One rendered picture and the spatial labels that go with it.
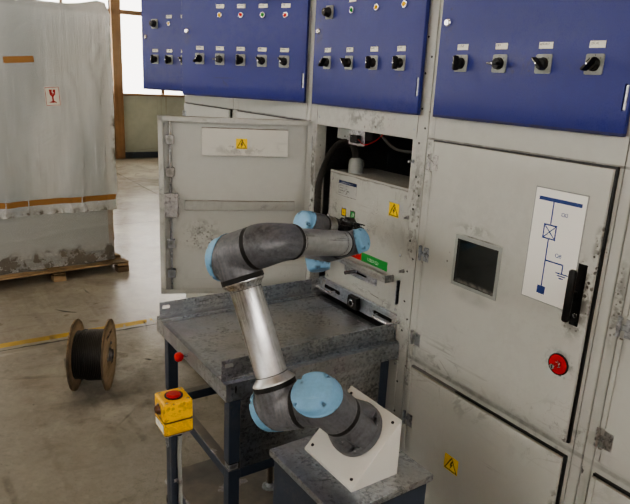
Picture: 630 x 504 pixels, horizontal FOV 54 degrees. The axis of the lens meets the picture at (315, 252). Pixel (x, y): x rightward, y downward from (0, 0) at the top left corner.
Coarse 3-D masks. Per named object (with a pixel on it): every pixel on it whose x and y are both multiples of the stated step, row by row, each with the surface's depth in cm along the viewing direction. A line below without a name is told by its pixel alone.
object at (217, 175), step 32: (160, 128) 242; (192, 128) 247; (224, 128) 246; (256, 128) 251; (288, 128) 254; (160, 160) 245; (192, 160) 250; (224, 160) 252; (256, 160) 255; (288, 160) 257; (160, 192) 248; (192, 192) 254; (224, 192) 256; (256, 192) 258; (288, 192) 261; (160, 224) 252; (192, 224) 257; (224, 224) 260; (160, 256) 256; (192, 256) 261; (192, 288) 265
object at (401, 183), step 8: (368, 168) 262; (360, 176) 236; (368, 176) 240; (376, 176) 241; (384, 176) 242; (392, 176) 243; (400, 176) 244; (408, 176) 245; (392, 184) 221; (400, 184) 225; (408, 184) 226
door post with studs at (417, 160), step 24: (432, 0) 189; (432, 24) 190; (432, 48) 191; (432, 72) 192; (408, 192) 208; (408, 216) 209; (408, 240) 210; (408, 264) 212; (408, 288) 213; (408, 312) 214
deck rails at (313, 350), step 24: (264, 288) 253; (288, 288) 260; (168, 312) 232; (192, 312) 238; (216, 312) 240; (336, 336) 207; (360, 336) 213; (384, 336) 220; (240, 360) 188; (288, 360) 199; (312, 360) 204
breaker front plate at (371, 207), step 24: (336, 192) 251; (360, 192) 237; (384, 192) 225; (336, 216) 253; (360, 216) 239; (384, 216) 227; (384, 240) 228; (336, 264) 257; (360, 288) 244; (384, 288) 231
